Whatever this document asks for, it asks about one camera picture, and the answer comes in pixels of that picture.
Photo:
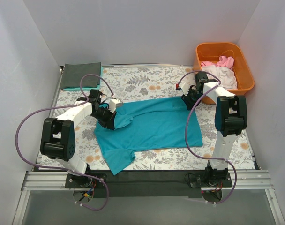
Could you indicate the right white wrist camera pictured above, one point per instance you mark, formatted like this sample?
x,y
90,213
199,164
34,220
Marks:
x,y
184,87

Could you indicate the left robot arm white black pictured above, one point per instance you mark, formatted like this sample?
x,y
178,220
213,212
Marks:
x,y
58,135

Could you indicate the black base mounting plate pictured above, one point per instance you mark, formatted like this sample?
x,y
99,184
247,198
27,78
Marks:
x,y
146,183

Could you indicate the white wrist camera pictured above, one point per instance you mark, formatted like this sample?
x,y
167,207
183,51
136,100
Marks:
x,y
114,104
184,87

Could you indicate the white garment in basket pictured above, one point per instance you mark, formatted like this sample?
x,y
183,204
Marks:
x,y
224,74

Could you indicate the pink garment in basket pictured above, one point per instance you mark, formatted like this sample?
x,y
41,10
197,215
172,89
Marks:
x,y
227,62

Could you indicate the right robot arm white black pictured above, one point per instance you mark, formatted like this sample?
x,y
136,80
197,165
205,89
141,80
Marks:
x,y
230,120

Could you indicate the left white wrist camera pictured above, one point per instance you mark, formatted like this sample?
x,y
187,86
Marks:
x,y
114,104

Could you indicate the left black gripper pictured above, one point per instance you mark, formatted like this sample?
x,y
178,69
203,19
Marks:
x,y
107,119

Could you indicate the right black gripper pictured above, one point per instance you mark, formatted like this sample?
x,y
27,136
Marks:
x,y
189,98

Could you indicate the aluminium frame rail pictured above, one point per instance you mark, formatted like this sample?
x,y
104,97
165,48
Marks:
x,y
56,180

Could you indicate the folded dark grey t shirt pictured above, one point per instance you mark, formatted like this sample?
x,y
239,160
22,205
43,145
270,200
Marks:
x,y
72,75

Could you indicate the orange plastic basket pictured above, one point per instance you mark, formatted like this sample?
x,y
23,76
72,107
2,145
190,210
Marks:
x,y
212,51

